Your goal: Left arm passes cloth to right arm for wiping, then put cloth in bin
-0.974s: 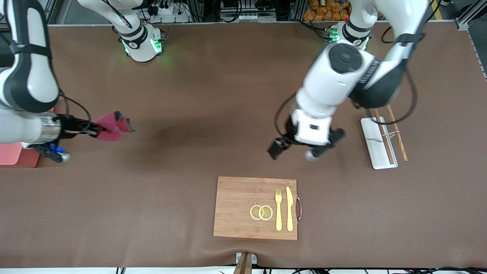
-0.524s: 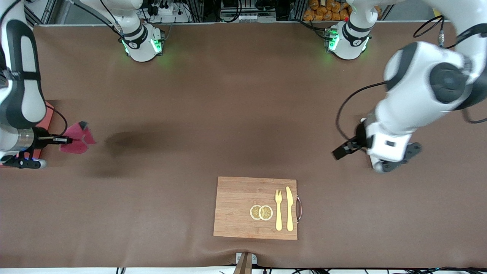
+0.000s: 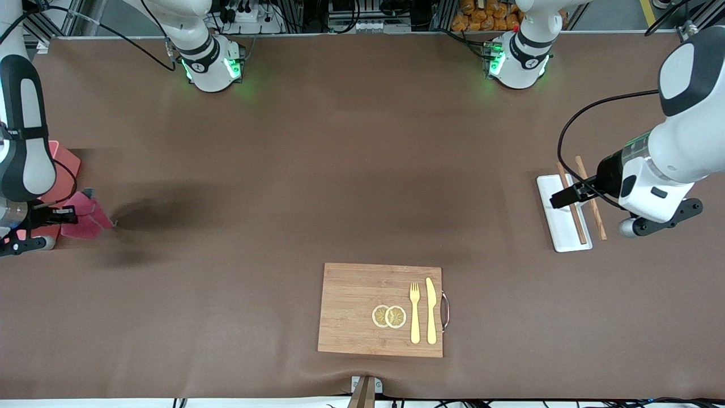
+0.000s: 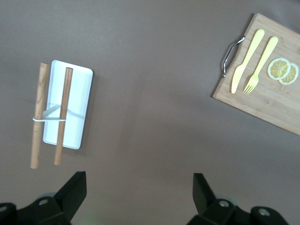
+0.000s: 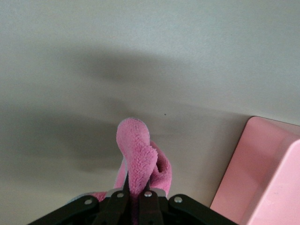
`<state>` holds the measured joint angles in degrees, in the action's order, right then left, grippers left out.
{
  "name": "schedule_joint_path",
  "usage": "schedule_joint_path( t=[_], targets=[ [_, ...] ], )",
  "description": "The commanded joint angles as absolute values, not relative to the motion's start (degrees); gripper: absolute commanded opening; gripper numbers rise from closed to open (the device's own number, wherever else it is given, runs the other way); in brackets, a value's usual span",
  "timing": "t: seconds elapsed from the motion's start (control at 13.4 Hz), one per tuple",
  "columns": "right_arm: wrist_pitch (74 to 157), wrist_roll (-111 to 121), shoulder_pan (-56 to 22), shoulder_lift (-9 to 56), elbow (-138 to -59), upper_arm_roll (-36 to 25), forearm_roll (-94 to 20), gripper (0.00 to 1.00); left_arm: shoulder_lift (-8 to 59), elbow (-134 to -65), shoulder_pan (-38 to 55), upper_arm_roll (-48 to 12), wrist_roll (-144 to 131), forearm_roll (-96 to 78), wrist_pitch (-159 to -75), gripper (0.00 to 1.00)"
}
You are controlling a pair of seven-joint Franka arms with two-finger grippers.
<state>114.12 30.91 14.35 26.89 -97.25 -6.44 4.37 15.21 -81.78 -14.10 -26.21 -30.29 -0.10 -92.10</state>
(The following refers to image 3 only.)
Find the magenta cloth with grey backing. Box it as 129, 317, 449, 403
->
61, 189, 117, 239

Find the white rectangular tray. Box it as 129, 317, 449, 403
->
536, 174, 594, 253

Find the brown wooden chopstick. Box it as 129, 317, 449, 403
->
575, 156, 607, 241
555, 162, 588, 245

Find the pink plastic bin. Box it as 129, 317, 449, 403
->
16, 141, 82, 240

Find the yellow knife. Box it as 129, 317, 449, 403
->
425, 277, 438, 345

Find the pile of orange breads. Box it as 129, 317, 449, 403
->
451, 0, 523, 32

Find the yellow fork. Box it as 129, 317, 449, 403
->
409, 282, 421, 345

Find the white power strip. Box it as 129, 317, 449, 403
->
224, 5, 284, 33

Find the aluminium frame rail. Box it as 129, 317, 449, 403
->
23, 0, 87, 40
677, 0, 725, 41

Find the bamboo cutting board with handle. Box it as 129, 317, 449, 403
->
317, 262, 451, 359

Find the grey metal mount bracket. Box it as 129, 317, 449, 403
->
351, 376, 383, 395

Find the brown camera pole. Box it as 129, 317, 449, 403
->
347, 378, 376, 408

